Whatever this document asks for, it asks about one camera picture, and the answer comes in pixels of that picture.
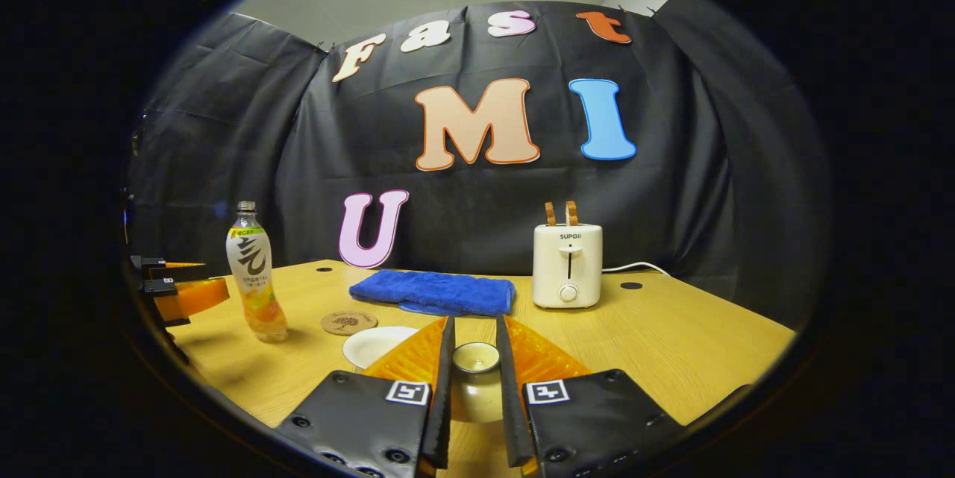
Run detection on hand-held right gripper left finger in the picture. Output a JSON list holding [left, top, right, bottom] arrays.
[[276, 316, 456, 478]]

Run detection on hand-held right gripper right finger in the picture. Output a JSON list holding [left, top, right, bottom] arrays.
[[495, 315, 683, 478]]

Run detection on cream ceramic teacup lid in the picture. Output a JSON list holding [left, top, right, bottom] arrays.
[[450, 342, 503, 424]]

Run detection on clear plastic water bottle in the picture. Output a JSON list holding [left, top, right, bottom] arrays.
[[225, 201, 289, 343]]

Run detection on cream ceramic teacup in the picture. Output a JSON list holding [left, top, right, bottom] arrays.
[[342, 326, 420, 370]]

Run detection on round wooden coaster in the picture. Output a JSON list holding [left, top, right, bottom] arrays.
[[321, 310, 379, 336]]

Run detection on blue folded towel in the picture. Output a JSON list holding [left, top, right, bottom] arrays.
[[348, 269, 516, 317]]

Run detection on cream white toaster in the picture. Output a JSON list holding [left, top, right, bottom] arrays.
[[532, 223, 604, 309]]

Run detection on black backdrop cloth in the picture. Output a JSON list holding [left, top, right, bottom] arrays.
[[127, 1, 830, 330]]

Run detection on white toaster power cable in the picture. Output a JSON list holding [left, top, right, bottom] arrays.
[[601, 262, 672, 278]]

